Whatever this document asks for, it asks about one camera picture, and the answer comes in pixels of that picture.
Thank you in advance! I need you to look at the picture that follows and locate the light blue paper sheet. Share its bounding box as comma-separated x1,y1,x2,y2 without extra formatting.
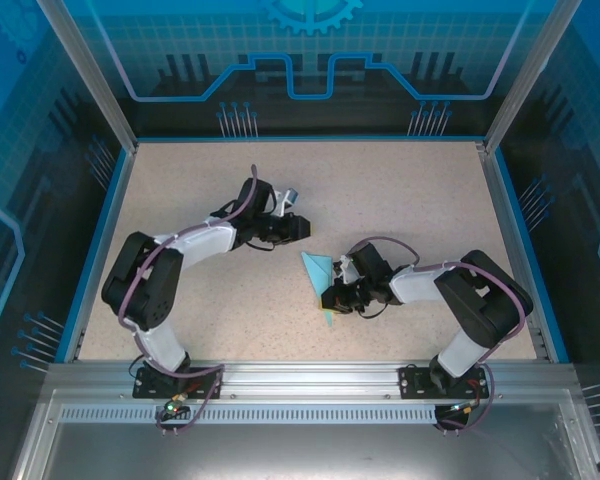
300,251,339,331

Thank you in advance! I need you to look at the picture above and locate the metal tray panel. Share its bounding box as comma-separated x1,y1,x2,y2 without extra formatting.
9,389,600,480

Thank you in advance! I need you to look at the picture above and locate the thin black left wrist wire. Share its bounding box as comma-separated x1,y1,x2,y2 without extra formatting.
244,234,289,251

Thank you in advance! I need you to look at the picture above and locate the thin black wrist wire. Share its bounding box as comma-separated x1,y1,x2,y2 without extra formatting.
244,234,289,251
357,299,394,320

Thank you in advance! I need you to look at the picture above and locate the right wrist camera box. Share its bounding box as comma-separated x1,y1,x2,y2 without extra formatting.
332,254,357,286

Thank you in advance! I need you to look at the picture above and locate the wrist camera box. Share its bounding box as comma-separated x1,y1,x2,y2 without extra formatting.
332,254,357,286
273,187,300,217

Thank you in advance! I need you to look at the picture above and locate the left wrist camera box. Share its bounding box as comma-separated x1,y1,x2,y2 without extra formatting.
273,187,300,217

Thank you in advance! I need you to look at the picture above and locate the thin black right wrist wire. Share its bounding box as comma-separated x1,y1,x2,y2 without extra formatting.
357,299,394,320

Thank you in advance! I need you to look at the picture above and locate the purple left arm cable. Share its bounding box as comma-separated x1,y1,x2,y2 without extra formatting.
117,164,261,436

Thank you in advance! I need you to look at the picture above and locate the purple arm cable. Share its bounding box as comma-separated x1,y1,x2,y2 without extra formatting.
347,237,529,434
117,164,261,436

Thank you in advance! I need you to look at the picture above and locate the aluminium mounting rail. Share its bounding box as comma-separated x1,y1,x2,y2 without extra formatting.
46,360,579,404

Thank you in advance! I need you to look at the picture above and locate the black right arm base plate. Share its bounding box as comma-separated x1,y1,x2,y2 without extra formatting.
398,363,491,400

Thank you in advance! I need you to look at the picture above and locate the slotted grey cable duct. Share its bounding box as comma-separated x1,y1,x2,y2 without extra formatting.
58,405,476,426

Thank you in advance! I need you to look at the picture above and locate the cable connector with green light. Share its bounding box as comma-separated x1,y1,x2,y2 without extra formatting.
160,392,190,417
448,397,484,415

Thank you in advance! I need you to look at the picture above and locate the blue aluminium side frame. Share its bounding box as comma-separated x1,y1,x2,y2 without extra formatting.
477,141,572,364
54,142,140,364

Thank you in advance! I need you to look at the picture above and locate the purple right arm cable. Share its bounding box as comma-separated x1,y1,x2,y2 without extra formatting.
347,237,529,434

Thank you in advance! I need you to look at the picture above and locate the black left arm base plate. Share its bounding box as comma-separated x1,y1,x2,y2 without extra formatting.
132,367,225,400

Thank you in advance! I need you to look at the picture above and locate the aluminium corner post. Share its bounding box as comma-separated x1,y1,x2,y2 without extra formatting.
33,0,140,154
482,0,584,154

